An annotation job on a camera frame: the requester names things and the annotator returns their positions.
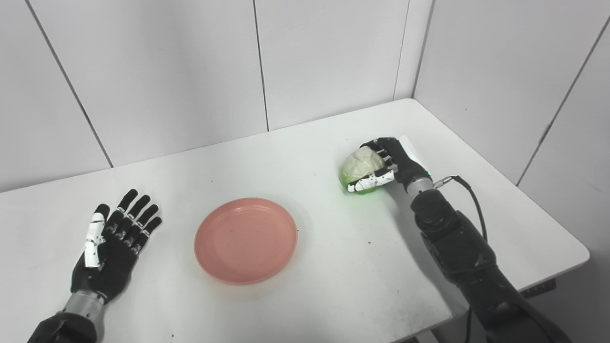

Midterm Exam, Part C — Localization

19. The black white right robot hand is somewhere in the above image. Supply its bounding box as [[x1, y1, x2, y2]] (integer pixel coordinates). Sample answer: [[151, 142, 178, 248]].
[[347, 137, 432, 193]]

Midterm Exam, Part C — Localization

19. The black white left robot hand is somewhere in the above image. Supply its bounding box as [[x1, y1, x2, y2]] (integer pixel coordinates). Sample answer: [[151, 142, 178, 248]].
[[71, 189, 163, 304]]

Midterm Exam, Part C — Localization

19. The white green toy cabbage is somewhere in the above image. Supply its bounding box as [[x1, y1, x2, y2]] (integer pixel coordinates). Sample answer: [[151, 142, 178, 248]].
[[339, 146, 387, 195]]

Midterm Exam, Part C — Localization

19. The pink round plate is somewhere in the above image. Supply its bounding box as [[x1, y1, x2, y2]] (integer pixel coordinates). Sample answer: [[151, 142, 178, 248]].
[[194, 198, 299, 285]]

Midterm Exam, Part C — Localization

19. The black desk control panel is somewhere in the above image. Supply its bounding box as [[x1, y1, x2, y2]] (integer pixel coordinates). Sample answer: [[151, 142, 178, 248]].
[[522, 279, 557, 299]]

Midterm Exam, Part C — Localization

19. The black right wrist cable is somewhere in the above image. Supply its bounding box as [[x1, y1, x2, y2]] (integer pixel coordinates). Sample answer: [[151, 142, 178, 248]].
[[433, 175, 488, 241]]

